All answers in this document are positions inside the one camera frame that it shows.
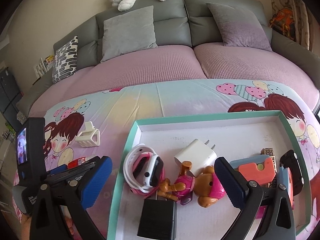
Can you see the gold black patterned box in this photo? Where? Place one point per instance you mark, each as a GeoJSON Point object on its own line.
{"type": "Point", "coordinates": [270, 168]}

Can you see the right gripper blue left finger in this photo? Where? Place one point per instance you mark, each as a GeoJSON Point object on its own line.
{"type": "Point", "coordinates": [94, 180]}

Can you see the magenta tube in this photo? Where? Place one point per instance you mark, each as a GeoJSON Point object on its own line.
{"type": "Point", "coordinates": [261, 211]}

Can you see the white plastic holder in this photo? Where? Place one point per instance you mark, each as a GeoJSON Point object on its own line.
{"type": "Point", "coordinates": [89, 137]}

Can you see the patterned curtain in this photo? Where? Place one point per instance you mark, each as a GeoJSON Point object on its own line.
{"type": "Point", "coordinates": [305, 23]}

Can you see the light grey pillow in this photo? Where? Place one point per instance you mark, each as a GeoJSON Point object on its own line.
{"type": "Point", "coordinates": [127, 33]}

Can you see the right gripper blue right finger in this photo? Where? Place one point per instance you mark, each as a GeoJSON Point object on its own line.
{"type": "Point", "coordinates": [232, 181]}

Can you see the orange decoration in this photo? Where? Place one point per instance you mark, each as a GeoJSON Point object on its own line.
{"type": "Point", "coordinates": [283, 22]}

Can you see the black power adapter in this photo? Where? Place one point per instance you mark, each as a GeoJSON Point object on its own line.
{"type": "Point", "coordinates": [158, 218]}

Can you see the white power adapter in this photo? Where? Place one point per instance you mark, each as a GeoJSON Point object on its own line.
{"type": "Point", "coordinates": [199, 153]}

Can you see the operator hand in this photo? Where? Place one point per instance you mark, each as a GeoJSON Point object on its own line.
{"type": "Point", "coordinates": [26, 222]}

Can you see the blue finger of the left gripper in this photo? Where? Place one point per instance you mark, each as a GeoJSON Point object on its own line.
{"type": "Point", "coordinates": [57, 170]}

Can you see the pink smart watch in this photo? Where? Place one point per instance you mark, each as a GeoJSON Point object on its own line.
{"type": "Point", "coordinates": [152, 168]}

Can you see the black white patterned pillow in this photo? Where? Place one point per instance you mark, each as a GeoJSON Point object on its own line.
{"type": "Point", "coordinates": [65, 60]}

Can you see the grey sofa with pink cover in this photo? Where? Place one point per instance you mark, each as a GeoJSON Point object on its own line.
{"type": "Point", "coordinates": [189, 46]}

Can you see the grey purple pillow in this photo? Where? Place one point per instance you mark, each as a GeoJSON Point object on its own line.
{"type": "Point", "coordinates": [239, 27]}

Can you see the white smart watch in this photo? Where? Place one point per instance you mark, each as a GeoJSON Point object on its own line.
{"type": "Point", "coordinates": [128, 164]}

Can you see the cartoon printed bed sheet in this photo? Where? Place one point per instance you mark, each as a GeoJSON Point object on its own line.
{"type": "Point", "coordinates": [113, 111]}

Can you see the pink puppy toy figure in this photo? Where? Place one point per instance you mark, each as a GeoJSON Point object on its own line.
{"type": "Point", "coordinates": [205, 186]}

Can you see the black toy car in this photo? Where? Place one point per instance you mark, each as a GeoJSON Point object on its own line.
{"type": "Point", "coordinates": [290, 160]}

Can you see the books on side shelf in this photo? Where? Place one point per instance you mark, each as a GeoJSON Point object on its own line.
{"type": "Point", "coordinates": [43, 66]}

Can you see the red white bottle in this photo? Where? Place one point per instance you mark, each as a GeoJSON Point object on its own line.
{"type": "Point", "coordinates": [76, 162]}

